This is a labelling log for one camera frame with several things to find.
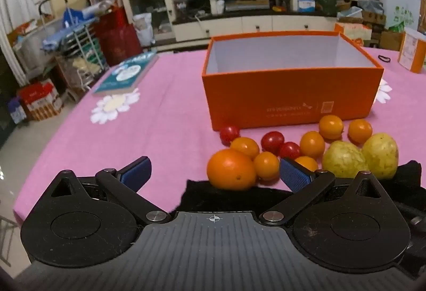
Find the orange white canister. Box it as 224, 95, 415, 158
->
398, 27, 426, 73

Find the orange printed carton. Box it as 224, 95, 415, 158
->
334, 22, 372, 45

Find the red white cardboard box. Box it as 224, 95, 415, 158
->
18, 79, 64, 122

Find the black cloth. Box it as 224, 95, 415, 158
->
170, 161, 426, 215

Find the white plastic bag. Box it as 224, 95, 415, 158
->
133, 13, 156, 45

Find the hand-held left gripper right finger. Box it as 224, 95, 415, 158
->
261, 158, 383, 225

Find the dark green bag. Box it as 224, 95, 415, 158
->
316, 0, 337, 16

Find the blue white tissue box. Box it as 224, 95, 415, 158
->
297, 0, 317, 14

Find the wire rack cart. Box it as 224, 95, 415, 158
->
40, 0, 109, 93

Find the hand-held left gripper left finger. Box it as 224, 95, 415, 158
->
45, 156, 170, 225

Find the white television cabinet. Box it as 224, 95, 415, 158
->
172, 0, 340, 43

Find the red cherry tomato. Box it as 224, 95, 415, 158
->
220, 125, 241, 146
260, 131, 285, 156
279, 142, 302, 160

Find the teal book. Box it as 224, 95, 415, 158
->
92, 51, 159, 97

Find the white glass-door cabinet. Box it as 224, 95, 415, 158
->
121, 0, 176, 27

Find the yellow passion fruit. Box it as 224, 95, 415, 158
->
321, 141, 369, 178
362, 133, 399, 180

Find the red bag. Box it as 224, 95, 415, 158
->
94, 6, 144, 67

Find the orange cardboard box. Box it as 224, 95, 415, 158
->
201, 31, 385, 132

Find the pink daisy tablecloth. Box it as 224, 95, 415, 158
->
13, 45, 426, 222

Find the large orange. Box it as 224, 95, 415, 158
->
206, 149, 257, 191

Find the small blue carton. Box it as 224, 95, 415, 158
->
8, 97, 28, 124

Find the brown cardboard box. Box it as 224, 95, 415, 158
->
379, 31, 403, 52

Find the cluster of small orange tomatoes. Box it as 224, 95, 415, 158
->
230, 114, 373, 181

